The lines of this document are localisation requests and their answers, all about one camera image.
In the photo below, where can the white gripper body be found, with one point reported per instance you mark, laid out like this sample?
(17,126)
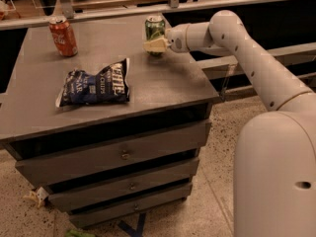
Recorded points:
(177,39)

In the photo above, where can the green object on floor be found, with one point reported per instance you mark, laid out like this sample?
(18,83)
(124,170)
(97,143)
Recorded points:
(76,233)

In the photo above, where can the red coke can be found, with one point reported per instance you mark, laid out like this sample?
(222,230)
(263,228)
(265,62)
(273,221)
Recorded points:
(63,36)

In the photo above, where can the bottom grey drawer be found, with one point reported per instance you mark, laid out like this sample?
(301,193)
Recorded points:
(130,206)

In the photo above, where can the grey drawer cabinet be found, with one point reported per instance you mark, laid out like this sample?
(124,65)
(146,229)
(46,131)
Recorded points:
(165,92)

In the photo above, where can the green soda can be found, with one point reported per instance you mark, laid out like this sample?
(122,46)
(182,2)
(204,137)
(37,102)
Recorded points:
(154,28)

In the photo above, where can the grey drawer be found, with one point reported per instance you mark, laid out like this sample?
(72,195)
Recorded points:
(61,167)
(130,206)
(137,182)

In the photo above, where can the crumpled paper scrap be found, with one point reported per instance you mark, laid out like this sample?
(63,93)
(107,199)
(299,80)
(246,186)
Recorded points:
(39,196)

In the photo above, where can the blue kettle chips bag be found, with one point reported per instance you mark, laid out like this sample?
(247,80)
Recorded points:
(107,86)

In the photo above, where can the grey metal railing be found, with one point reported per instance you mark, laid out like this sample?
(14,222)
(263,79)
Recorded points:
(32,13)

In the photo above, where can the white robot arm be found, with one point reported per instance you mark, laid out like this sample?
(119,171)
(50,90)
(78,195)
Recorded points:
(274,185)

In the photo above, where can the top grey drawer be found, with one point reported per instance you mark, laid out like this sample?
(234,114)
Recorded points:
(61,167)

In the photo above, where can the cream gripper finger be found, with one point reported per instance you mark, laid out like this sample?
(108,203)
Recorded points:
(158,45)

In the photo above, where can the middle grey drawer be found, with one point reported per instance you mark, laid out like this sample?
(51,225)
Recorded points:
(137,182)

